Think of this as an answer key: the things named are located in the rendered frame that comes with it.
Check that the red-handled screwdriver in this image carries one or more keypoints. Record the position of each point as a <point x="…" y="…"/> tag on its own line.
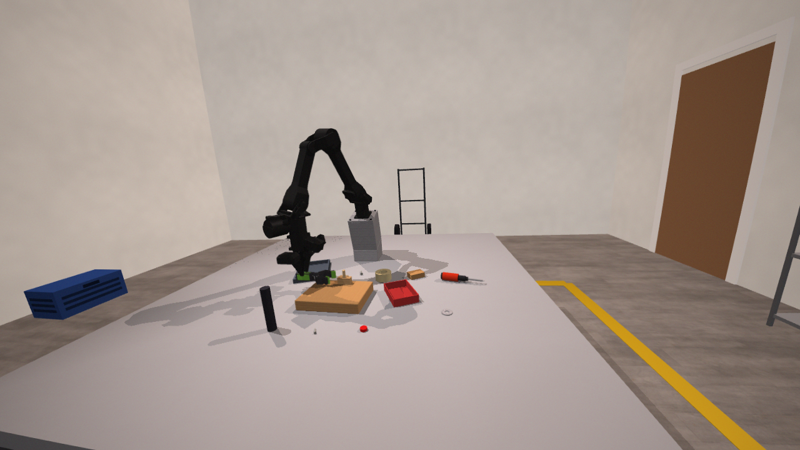
<point x="455" y="277"/>

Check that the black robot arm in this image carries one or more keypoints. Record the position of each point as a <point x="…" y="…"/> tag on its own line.
<point x="296" y="198"/>

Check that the black cylinder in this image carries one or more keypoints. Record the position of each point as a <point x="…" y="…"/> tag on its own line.
<point x="267" y="304"/>

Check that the light wooden board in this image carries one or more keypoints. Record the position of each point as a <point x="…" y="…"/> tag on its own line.
<point x="335" y="298"/>

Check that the red open tray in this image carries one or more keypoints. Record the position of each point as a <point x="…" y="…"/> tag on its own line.
<point x="401" y="293"/>

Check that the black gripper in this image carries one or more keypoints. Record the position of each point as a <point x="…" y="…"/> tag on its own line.
<point x="299" y="259"/>

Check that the beige ring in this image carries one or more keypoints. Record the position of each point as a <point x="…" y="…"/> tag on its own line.
<point x="382" y="278"/>

